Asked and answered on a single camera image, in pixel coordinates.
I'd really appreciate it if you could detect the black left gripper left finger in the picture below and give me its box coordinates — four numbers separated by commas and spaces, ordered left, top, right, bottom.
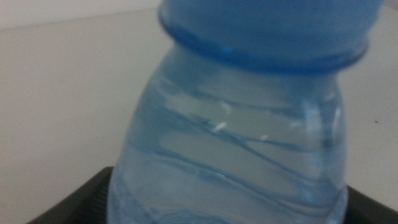
26, 166, 114, 224

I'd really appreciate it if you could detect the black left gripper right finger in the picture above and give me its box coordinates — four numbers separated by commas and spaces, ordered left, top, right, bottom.
345, 185, 398, 224

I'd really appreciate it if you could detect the blue-capped water bottle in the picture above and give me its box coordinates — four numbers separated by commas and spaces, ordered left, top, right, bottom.
105, 0, 385, 224

